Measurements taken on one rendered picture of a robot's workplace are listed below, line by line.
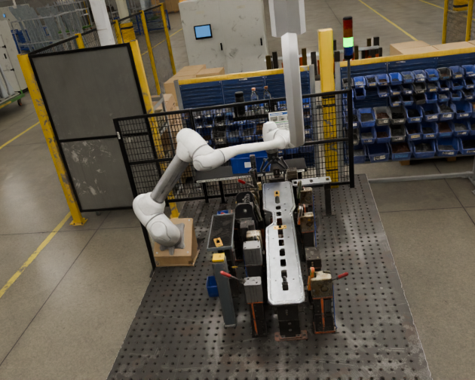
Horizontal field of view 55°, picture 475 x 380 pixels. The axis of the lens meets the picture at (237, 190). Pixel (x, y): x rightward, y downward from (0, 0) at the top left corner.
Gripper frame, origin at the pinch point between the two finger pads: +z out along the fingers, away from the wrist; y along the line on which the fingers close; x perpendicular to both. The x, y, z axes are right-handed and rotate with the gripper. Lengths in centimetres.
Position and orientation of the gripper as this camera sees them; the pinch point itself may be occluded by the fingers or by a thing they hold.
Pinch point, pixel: (274, 177)
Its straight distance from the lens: 325.0
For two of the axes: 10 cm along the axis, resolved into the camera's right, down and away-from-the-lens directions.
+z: 1.3, 8.9, 4.4
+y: 9.9, -1.0, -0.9
